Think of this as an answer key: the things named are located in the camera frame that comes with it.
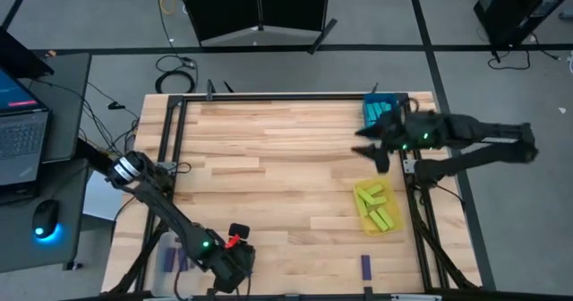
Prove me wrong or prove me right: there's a black cable bundle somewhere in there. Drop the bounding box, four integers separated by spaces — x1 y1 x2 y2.
78 81 140 159

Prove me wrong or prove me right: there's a blue plastic bin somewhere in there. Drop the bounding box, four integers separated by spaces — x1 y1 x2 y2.
362 92 399 130

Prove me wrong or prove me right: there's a grey laptop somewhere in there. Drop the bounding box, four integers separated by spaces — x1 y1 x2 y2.
0 67 50 188

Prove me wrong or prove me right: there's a black computer tower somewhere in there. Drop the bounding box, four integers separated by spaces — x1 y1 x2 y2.
473 0 573 47

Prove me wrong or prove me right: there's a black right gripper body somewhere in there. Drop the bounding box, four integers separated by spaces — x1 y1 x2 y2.
382 111 412 153

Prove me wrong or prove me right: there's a yellow translucent plastic bin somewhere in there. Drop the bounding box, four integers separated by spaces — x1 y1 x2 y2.
352 178 406 237

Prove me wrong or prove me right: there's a black aluminium table frame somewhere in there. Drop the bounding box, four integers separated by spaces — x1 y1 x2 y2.
102 92 483 301

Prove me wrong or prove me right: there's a black folding screen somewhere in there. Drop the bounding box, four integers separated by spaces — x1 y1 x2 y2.
176 0 339 56

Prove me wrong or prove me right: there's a black flat monitor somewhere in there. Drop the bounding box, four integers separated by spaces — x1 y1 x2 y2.
0 27 55 81

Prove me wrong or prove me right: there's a clear plastic bin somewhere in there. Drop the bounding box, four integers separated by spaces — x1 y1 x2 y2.
150 231 203 297

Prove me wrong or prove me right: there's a black side desk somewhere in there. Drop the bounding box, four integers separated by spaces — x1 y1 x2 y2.
0 52 93 275

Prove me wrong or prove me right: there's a white paper sheet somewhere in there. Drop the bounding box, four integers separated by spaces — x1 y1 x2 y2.
82 168 126 222

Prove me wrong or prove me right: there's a black lit computer mouse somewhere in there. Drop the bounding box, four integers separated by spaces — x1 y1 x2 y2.
31 199 61 240

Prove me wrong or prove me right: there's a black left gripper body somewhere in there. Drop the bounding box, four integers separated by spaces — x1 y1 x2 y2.
212 244 257 294

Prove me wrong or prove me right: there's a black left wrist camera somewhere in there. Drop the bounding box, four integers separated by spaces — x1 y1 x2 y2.
228 222 251 240

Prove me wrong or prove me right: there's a coiled black floor cable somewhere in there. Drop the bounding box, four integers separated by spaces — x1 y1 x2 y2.
154 54 199 95

